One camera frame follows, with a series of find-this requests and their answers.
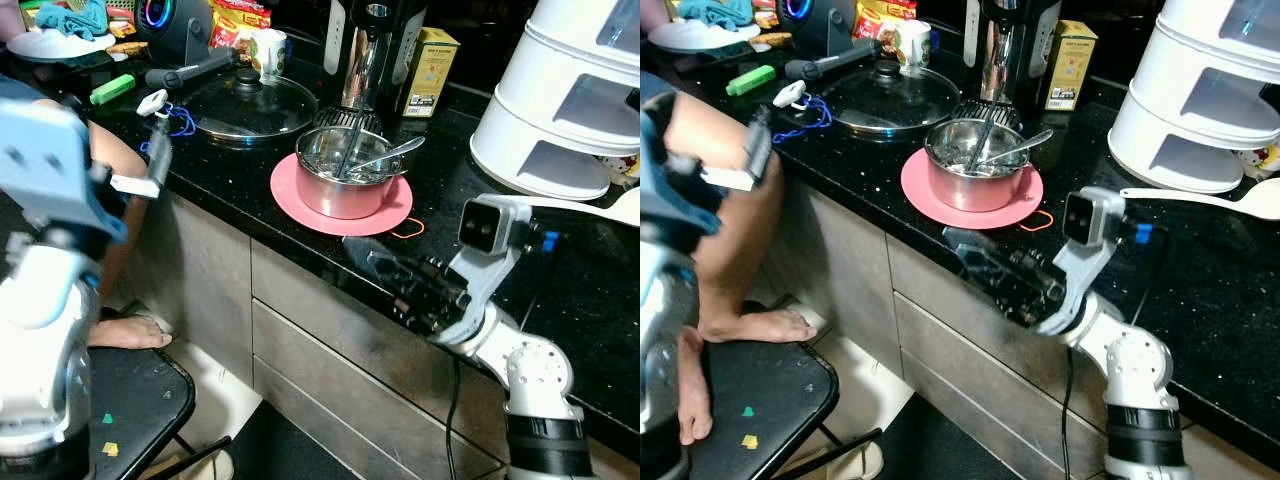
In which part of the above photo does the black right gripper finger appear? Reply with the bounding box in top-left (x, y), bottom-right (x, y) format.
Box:
top-left (368, 272), bottom-right (411, 319)
top-left (342, 236), bottom-right (406, 281)
top-left (943, 228), bottom-right (1006, 271)
top-left (965, 262), bottom-right (1011, 309)

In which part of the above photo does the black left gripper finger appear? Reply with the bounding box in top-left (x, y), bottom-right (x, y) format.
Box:
top-left (146, 118), bottom-right (174, 197)
top-left (748, 105), bottom-right (776, 191)

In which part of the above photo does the stainless steel pot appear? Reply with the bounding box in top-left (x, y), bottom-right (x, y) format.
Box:
top-left (923, 118), bottom-right (1031, 213)
top-left (295, 125), bottom-right (403, 221)

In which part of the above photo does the pink round plate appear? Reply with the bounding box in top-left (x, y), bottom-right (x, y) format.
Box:
top-left (270, 152), bottom-right (414, 238)
top-left (900, 148), bottom-right (1044, 231)

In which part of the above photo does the metal spoon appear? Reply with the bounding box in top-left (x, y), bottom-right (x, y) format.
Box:
top-left (985, 130), bottom-right (1054, 166)
top-left (350, 136), bottom-right (426, 176)

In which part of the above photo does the black steel kitchen appliance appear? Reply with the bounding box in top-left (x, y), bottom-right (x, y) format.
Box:
top-left (322, 0), bottom-right (429, 116)
top-left (963, 0), bottom-right (1061, 106)

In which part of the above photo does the grey wood cabinet front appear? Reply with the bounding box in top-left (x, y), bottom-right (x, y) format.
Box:
top-left (770, 180), bottom-right (1280, 480)
top-left (120, 190), bottom-right (641, 480)

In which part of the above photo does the green plastic lighter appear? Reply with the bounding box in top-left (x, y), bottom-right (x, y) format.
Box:
top-left (90, 73), bottom-right (137, 106)
top-left (726, 64), bottom-right (777, 97)

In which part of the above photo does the glass pot lid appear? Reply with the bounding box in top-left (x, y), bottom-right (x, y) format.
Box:
top-left (822, 60), bottom-right (961, 134)
top-left (183, 68), bottom-right (319, 141)

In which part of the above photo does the white dinner plate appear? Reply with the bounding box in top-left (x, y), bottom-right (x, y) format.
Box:
top-left (5, 28), bottom-right (116, 63)
top-left (648, 20), bottom-right (756, 53)

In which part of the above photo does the black slotted spatula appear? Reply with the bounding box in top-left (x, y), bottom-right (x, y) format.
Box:
top-left (312, 105), bottom-right (386, 183)
top-left (950, 98), bottom-right (1021, 176)

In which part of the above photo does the teal cloth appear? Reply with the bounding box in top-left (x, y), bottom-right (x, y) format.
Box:
top-left (678, 0), bottom-right (756, 31)
top-left (35, 0), bottom-right (109, 41)

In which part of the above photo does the white printed mug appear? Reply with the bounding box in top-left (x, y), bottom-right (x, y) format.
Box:
top-left (250, 28), bottom-right (291, 79)
top-left (893, 20), bottom-right (933, 69)

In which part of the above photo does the red yellow snack packet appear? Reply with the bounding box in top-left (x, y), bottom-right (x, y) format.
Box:
top-left (853, 0), bottom-right (919, 41)
top-left (208, 0), bottom-right (273, 51)

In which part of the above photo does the white rice spoon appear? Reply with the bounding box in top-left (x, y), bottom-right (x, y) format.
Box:
top-left (1120, 178), bottom-right (1280, 221)
top-left (520, 187), bottom-right (641, 229)

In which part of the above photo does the yellow tea box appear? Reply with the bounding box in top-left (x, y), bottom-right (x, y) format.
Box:
top-left (1043, 20), bottom-right (1099, 111)
top-left (403, 27), bottom-right (461, 119)

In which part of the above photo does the beige slipper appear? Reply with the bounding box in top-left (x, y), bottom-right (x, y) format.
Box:
top-left (150, 450), bottom-right (236, 480)
top-left (790, 440), bottom-right (886, 480)

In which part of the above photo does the white tiered plastic container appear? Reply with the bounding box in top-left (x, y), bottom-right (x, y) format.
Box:
top-left (470, 0), bottom-right (641, 201)
top-left (1108, 0), bottom-right (1280, 194)

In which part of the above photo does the black chair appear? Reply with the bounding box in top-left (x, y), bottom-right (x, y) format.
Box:
top-left (690, 340), bottom-right (881, 480)
top-left (88, 345), bottom-right (233, 480)

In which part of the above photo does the white tag with blue cord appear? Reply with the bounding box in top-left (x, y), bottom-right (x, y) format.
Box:
top-left (137, 89), bottom-right (199, 159)
top-left (772, 80), bottom-right (833, 144)

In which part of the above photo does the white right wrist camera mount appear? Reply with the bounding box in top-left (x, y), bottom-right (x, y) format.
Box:
top-left (1035, 187), bottom-right (1141, 336)
top-left (435, 195), bottom-right (541, 346)

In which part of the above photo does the black speaker with ring light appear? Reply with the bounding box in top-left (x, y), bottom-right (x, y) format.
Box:
top-left (775, 0), bottom-right (856, 59)
top-left (135, 0), bottom-right (206, 69)

